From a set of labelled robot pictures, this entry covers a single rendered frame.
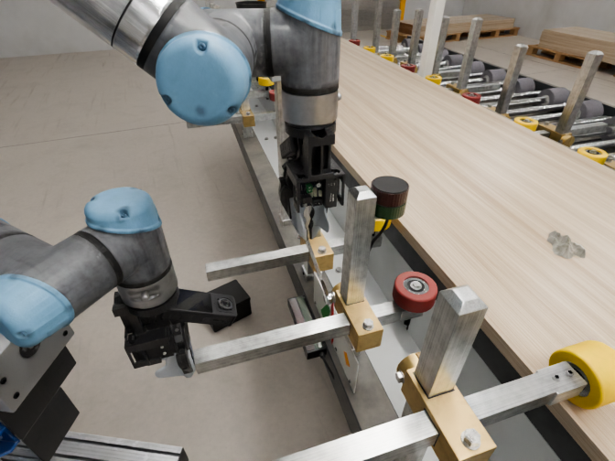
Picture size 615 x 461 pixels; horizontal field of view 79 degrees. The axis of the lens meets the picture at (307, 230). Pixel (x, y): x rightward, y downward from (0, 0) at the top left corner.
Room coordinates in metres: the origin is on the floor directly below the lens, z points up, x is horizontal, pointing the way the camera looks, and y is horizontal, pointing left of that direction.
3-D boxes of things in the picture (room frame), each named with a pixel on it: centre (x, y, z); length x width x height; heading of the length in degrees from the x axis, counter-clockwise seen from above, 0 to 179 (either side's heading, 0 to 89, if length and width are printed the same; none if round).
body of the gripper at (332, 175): (0.49, -0.01, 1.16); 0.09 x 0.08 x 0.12; 17
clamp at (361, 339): (0.48, -0.10, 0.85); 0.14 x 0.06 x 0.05; 17
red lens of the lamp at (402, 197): (0.52, -0.13, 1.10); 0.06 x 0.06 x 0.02
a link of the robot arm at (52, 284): (0.28, 0.28, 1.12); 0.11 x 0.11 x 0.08; 61
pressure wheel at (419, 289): (0.50, -0.20, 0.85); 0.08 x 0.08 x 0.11
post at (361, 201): (0.50, -0.09, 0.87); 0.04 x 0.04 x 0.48; 17
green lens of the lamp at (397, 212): (0.52, -0.13, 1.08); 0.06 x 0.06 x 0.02
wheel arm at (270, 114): (1.64, 0.32, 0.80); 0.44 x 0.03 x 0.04; 107
